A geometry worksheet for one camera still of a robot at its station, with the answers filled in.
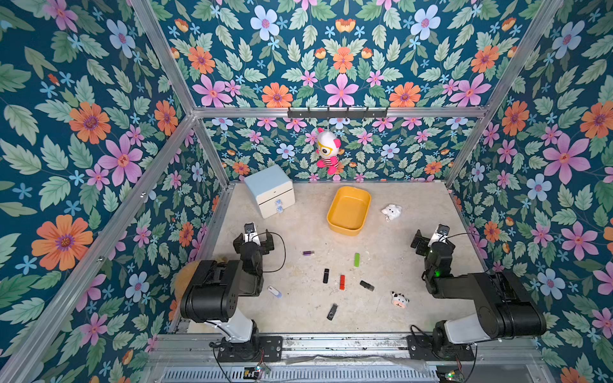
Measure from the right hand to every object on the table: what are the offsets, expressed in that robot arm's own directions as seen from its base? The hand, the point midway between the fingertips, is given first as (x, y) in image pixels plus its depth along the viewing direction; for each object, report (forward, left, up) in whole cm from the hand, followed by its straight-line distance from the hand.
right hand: (433, 232), depth 90 cm
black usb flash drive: (-15, +41, -9) cm, 44 cm away
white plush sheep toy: (+15, +12, -6) cm, 20 cm away
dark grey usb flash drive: (-18, +26, -9) cm, 33 cm away
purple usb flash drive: (-6, +48, -8) cm, 49 cm away
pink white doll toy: (+29, +41, +18) cm, 53 cm away
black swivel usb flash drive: (-27, +38, -10) cm, 48 cm away
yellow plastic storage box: (+16, +31, -7) cm, 36 cm away
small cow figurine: (-23, +15, -8) cm, 29 cm away
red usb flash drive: (-17, +35, -10) cm, 40 cm away
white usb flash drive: (-22, +58, -9) cm, 63 cm away
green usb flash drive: (-8, +29, -9) cm, 31 cm away
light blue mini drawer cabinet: (+16, +64, +6) cm, 66 cm away
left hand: (-1, +69, +1) cm, 69 cm away
